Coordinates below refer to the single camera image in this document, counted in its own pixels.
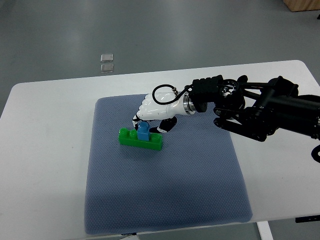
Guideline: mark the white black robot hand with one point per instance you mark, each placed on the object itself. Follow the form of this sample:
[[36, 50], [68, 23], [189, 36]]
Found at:
[[149, 110]]

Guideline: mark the small blue block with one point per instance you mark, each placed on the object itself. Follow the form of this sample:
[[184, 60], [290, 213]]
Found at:
[[143, 131]]

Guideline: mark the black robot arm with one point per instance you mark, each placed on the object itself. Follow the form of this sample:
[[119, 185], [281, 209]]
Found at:
[[256, 110]]

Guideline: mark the long green block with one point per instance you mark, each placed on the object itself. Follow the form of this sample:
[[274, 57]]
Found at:
[[130, 138]]

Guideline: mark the upper metal floor plate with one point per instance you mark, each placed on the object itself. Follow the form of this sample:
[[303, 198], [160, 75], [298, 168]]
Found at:
[[106, 57]]

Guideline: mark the blue-grey textured mat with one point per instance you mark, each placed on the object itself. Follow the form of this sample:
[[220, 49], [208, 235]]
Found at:
[[194, 180]]

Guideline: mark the white table leg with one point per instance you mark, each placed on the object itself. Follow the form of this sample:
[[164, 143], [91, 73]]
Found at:
[[264, 230]]

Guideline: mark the wooden box corner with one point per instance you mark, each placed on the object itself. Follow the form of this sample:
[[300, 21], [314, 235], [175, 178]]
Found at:
[[302, 5]]

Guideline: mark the black table control panel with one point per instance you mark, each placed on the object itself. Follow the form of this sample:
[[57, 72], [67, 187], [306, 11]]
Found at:
[[307, 219]]

